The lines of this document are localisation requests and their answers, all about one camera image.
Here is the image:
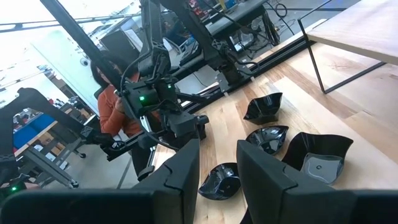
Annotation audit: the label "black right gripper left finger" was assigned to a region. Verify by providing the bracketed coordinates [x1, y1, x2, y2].
[134, 139, 201, 224]

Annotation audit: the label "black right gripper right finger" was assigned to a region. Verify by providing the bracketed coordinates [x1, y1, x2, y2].
[236, 139, 358, 224]

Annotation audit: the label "black leaf shaped plate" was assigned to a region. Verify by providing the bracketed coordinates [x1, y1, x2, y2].
[198, 162, 242, 201]
[245, 125, 289, 156]

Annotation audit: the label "black square wavy plate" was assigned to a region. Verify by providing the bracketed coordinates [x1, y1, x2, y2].
[281, 131, 354, 186]
[243, 91, 284, 126]

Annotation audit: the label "person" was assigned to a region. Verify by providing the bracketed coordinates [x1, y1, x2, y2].
[90, 51, 162, 139]

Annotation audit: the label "blue storage bin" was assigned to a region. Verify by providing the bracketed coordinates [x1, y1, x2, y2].
[12, 113, 57, 150]

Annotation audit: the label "wooden shelf black legs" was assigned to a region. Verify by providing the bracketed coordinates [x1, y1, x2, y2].
[297, 0, 398, 95]

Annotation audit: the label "black aluminium rail frame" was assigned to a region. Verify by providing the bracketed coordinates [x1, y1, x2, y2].
[0, 0, 312, 190]

